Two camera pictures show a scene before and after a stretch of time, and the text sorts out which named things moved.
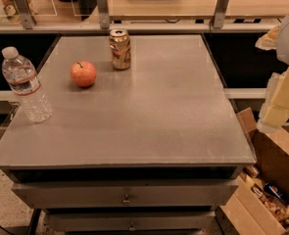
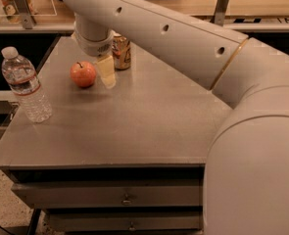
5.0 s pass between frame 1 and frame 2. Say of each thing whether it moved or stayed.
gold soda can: stayed
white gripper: moved
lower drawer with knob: stayed
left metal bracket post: stayed
